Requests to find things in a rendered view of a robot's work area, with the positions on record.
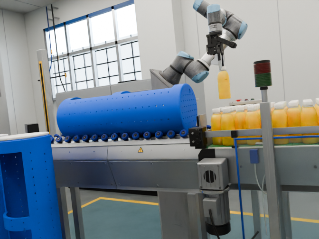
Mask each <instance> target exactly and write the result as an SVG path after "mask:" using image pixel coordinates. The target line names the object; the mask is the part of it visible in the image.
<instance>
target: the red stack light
mask: <svg viewBox="0 0 319 239"><path fill-rule="evenodd" d="M253 68H254V75H256V74H264V73H271V72H272V71H271V63H270V62H266V63H258V64H254V65H253Z"/></svg>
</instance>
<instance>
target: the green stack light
mask: <svg viewBox="0 0 319 239"><path fill-rule="evenodd" d="M254 79H255V88H257V87H265V86H272V73H264V74H256V75H254Z"/></svg>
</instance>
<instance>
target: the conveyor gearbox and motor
mask: <svg viewBox="0 0 319 239"><path fill-rule="evenodd" d="M197 173H198V183H199V191H200V192H201V193H202V197H203V208H204V217H205V224H206V231H207V232H208V233H209V234H211V235H215V236H217V238H218V239H220V237H219V236H222V235H226V234H228V233H229V232H230V231H231V224H230V220H231V219H230V208H229V197H228V191H230V189H231V187H230V185H228V184H229V177H228V166H227V159H226V158H204V159H202V160H201V161H199V162H198V163H197Z"/></svg>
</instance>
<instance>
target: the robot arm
mask: <svg viewBox="0 0 319 239"><path fill-rule="evenodd" d="M193 9H194V10H195V11H197V12H198V13H199V14H201V15H202V16H203V17H205V18H206V19H207V20H208V31H209V34H208V35H206V37H207V45H206V47H207V50H206V53H205V54H204V55H203V57H202V58H201V59H197V60H196V61H194V57H193V56H191V55H189V54H187V53H186V52H183V51H180V52H179V53H178V54H177V56H176V57H175V58H174V60H173V61H172V63H171V64H170V66H169V67H167V68H166V69H165V70H164V71H162V73H161V74H162V75H163V76H164V77H165V78H166V79H167V80H168V81H170V82H171V83H173V84H179V82H180V79H181V76H182V74H183V73H184V74H185V75H186V76H188V77H189V78H190V79H191V80H192V81H194V82H195V83H200V82H202V81H203V80H205V79H206V78H207V76H208V75H209V72H208V71H209V67H210V66H211V65H212V64H214V65H218V66H219V70H221V69H222V66H224V65H225V57H224V50H225V49H226V48H227V47H228V46H229V47H230V48H233V49H234V48H236V46H237V44H236V43H235V42H234V41H236V40H237V39H239V40H240V39H241V38H242V37H243V36H244V34H245V32H246V30H247V27H248V25H247V23H245V22H244V21H243V20H241V19H240V18H238V17H237V16H236V15H234V14H233V13H232V12H230V11H227V10H225V9H222V8H220V5H219V4H209V3H207V2H206V1H204V0H195V2H194V3H193ZM222 28H224V30H223V34H222ZM219 36H221V37H219Z"/></svg>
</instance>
